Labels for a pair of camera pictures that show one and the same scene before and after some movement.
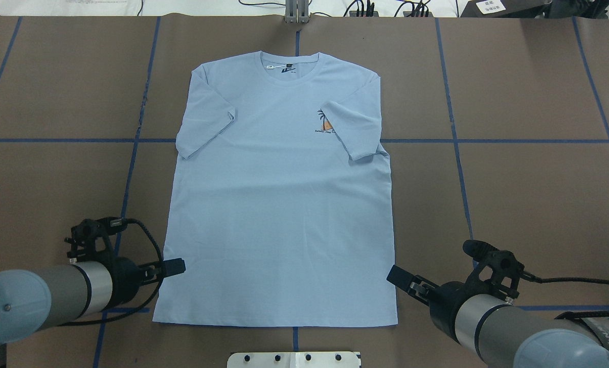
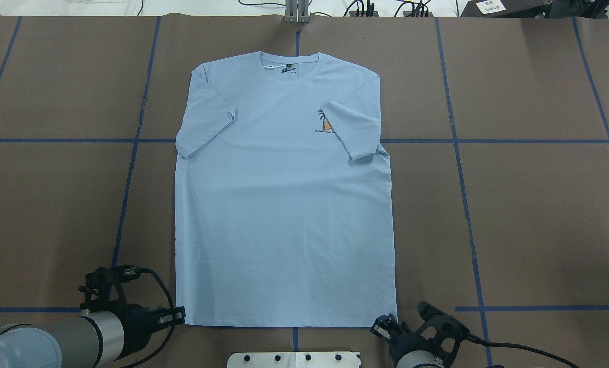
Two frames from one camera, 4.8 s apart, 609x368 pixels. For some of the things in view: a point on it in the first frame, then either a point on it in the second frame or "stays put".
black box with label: (502, 8) stays put
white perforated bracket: (295, 360) stays put
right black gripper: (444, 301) -> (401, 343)
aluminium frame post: (297, 11) stays put
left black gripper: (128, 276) -> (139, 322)
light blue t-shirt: (279, 211) stays put
